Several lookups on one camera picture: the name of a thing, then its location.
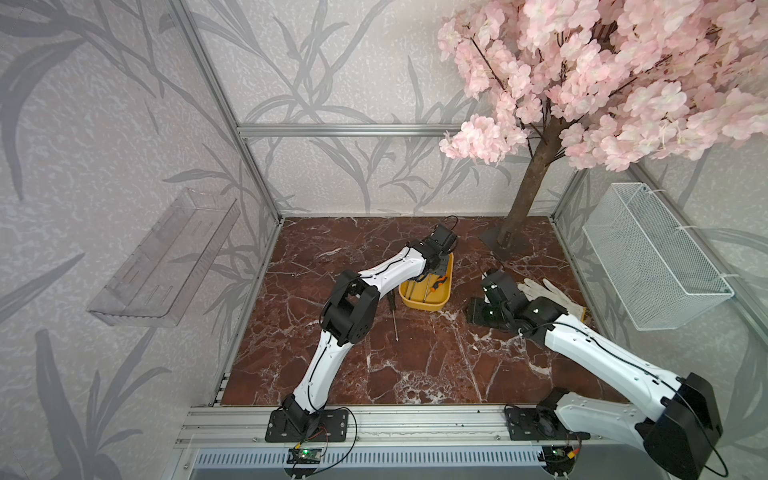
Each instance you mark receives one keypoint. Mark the yellow plastic storage box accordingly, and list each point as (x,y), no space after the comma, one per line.
(412,292)

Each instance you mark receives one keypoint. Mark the orange black screwdriver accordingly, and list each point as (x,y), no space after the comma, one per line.
(434,286)

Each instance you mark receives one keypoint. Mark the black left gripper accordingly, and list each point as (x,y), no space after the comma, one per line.
(443,269)

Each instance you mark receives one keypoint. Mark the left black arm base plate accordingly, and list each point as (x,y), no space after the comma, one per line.
(326,425)

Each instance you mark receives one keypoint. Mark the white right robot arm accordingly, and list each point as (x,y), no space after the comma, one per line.
(675,420)

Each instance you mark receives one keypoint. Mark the dark metal tree base plate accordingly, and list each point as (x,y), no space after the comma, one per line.
(513,244)

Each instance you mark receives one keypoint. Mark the clear acrylic wall shelf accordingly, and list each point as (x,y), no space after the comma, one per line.
(157,283)

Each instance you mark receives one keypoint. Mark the artificial cherry blossom tree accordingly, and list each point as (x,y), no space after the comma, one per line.
(605,83)

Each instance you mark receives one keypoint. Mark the white cotton work glove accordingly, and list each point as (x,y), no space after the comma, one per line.
(532,290)

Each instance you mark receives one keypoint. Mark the aluminium front rail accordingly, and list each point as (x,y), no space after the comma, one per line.
(370,425)

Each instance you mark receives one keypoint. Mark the right circuit board with wires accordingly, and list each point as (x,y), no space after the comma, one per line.
(564,457)

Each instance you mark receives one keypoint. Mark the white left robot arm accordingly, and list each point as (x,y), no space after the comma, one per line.
(348,316)

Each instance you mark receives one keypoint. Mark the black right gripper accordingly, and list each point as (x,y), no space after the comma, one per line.
(473,310)

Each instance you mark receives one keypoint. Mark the left green circuit board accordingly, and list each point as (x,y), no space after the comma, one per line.
(304,456)

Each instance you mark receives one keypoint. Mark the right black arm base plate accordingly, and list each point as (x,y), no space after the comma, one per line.
(538,424)

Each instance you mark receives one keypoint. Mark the white wire mesh basket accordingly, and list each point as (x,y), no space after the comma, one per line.
(661,275)

